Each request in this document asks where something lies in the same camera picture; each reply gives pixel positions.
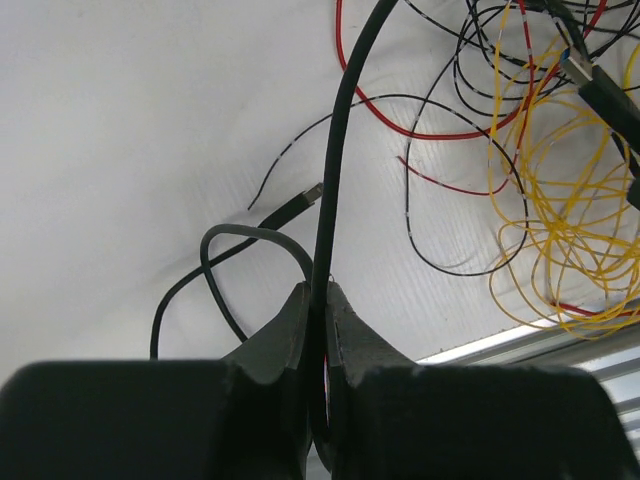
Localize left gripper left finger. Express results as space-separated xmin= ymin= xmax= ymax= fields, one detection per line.
xmin=1 ymin=283 xmax=311 ymax=479

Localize black usb cable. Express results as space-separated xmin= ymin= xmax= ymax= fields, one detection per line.
xmin=149 ymin=0 xmax=640 ymax=361
xmin=197 ymin=0 xmax=401 ymax=446

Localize thin coloured wires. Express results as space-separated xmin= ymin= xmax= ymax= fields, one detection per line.
xmin=247 ymin=0 xmax=640 ymax=341

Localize aluminium mounting rail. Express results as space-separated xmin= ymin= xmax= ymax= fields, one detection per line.
xmin=418 ymin=320 xmax=639 ymax=435

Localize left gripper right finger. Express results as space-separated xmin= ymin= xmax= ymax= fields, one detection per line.
xmin=317 ymin=284 xmax=639 ymax=479

